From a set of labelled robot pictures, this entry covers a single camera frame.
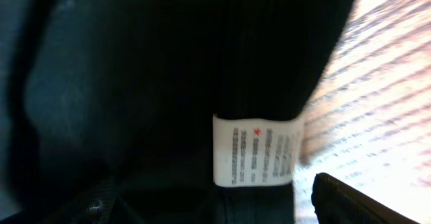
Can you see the black t-shirt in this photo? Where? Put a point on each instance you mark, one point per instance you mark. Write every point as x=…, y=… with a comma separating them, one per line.
x=132, y=89

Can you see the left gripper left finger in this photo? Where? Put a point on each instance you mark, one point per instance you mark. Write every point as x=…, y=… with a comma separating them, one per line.
x=92, y=205

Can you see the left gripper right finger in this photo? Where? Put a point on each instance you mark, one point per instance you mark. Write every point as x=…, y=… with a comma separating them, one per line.
x=335, y=202

